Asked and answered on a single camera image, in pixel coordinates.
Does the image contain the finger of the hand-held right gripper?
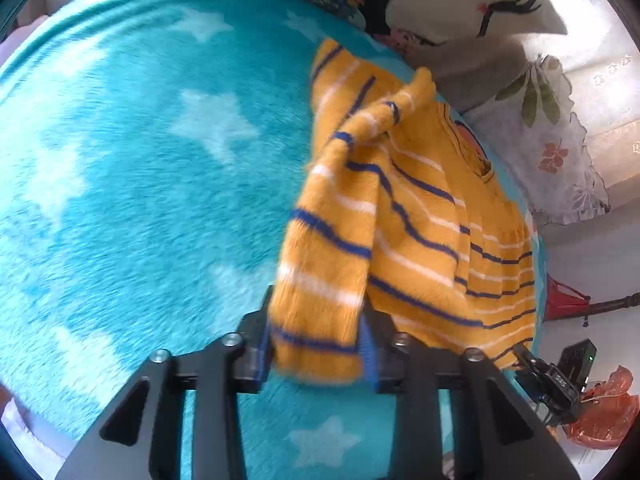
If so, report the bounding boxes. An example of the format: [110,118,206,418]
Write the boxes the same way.
[510,341,540,375]

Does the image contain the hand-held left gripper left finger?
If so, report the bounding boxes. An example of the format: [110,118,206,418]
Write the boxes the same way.
[54,284,277,480]

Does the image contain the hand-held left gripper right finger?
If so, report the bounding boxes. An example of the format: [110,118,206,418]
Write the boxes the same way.
[357,304,584,480]

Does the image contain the yellow striped sweater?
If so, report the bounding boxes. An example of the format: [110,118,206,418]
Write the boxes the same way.
[266,37,539,387]

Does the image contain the orange plastic bag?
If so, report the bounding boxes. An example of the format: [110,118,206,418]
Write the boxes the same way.
[569,365,640,452]

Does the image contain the red fabric item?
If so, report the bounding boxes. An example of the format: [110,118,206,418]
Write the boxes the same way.
[543,273,592,323]

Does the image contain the dark wooden rod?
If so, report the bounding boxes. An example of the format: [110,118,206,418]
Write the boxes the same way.
[581,294,640,315]

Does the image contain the teal star blanket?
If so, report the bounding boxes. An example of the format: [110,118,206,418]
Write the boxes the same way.
[0,0,552,480]

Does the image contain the white leaf print pillow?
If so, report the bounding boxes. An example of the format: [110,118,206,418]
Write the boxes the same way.
[464,54,614,227]

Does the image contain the white floral figure print pillow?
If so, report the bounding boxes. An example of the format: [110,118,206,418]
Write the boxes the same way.
[276,0,569,57]

